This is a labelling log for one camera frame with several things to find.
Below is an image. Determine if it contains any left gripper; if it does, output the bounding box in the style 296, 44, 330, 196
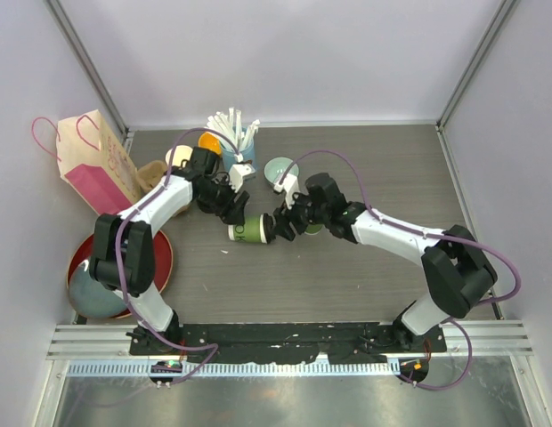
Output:
198, 173, 248, 225

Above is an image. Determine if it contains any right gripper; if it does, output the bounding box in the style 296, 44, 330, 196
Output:
272, 187, 329, 241

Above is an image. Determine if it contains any green paper cup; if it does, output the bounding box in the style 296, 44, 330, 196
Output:
304, 223, 323, 236
228, 214, 267, 244

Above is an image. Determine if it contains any pink paper gift bag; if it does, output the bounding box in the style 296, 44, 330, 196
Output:
31, 109, 142, 214

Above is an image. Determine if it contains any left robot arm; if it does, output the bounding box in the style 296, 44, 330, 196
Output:
89, 148, 255, 355

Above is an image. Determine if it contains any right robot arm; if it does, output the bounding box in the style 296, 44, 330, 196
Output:
272, 173, 498, 351

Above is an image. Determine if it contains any blue straw holder cup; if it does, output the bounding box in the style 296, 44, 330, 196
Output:
220, 139, 258, 173

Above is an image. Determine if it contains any light green ceramic bowl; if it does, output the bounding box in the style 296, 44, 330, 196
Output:
264, 157, 293, 189

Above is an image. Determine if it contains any orange bowl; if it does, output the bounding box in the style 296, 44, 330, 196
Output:
198, 133, 222, 155

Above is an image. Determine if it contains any stack of paper cups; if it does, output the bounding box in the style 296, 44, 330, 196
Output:
165, 145, 193, 167

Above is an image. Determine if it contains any red round tray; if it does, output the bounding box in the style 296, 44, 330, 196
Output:
67, 231, 174, 318

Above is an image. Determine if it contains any cardboard cup carrier tray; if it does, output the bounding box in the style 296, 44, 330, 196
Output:
135, 160, 167, 195

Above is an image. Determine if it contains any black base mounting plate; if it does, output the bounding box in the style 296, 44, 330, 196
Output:
128, 321, 449, 365

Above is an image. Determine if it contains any grey blue plate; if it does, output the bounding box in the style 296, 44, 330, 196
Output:
69, 269, 126, 319

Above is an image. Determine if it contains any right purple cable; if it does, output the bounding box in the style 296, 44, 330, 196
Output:
280, 149, 523, 392

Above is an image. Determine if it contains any purple cable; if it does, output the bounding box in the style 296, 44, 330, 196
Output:
280, 149, 523, 392
115, 127, 244, 388

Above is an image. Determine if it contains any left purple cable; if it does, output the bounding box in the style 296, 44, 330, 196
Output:
115, 127, 244, 388

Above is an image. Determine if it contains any aluminium frame rail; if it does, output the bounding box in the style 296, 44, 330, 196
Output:
46, 320, 533, 360

